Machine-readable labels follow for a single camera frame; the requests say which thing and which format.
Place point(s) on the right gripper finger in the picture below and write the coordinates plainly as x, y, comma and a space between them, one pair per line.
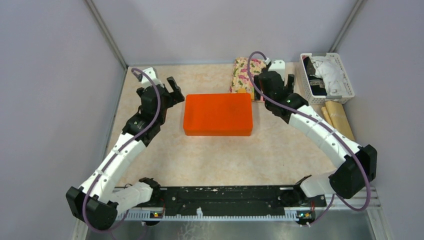
257, 89
290, 84

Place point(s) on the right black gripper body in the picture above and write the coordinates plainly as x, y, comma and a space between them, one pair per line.
267, 104

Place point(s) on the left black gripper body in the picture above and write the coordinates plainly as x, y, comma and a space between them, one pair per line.
169, 103

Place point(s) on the floral tray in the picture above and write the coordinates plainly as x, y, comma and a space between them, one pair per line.
240, 78

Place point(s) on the orange box lid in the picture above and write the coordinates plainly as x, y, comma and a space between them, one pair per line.
218, 114

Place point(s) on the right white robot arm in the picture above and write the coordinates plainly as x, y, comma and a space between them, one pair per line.
356, 165

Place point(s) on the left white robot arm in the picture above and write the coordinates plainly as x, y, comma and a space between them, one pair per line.
95, 201

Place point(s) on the orange cookie lower left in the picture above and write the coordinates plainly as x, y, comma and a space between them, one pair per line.
241, 91

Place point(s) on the black item in basket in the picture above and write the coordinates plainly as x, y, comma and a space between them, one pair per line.
316, 83

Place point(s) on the white plastic basket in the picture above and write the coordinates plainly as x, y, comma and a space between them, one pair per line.
321, 99

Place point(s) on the white cloth in basket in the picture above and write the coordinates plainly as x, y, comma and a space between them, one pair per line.
331, 73

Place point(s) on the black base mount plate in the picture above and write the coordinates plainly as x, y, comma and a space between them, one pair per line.
229, 203

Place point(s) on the aluminium frame rail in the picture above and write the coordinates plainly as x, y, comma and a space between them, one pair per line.
365, 200

